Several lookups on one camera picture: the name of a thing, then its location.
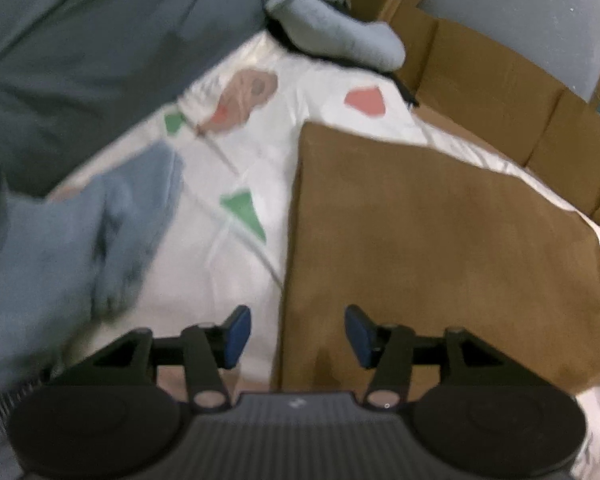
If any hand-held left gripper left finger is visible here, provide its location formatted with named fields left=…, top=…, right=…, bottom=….
left=50, top=305, right=252, bottom=408

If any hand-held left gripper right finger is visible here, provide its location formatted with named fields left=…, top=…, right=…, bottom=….
left=344, top=305, right=548, bottom=408

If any brown t-shirt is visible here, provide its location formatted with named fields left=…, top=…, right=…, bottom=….
left=270, top=121, right=600, bottom=396

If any light blue cloth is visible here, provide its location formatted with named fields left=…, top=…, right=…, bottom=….
left=0, top=140, right=186, bottom=480

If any cream printed blanket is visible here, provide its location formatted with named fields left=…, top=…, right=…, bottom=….
left=45, top=30, right=600, bottom=480

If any grey cloth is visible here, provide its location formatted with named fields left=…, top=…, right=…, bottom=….
left=0, top=380, right=36, bottom=441

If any large cardboard sheet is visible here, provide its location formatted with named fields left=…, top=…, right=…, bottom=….
left=395, top=0, right=600, bottom=231

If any dark grey pillow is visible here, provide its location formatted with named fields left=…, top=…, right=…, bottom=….
left=0, top=0, right=266, bottom=198

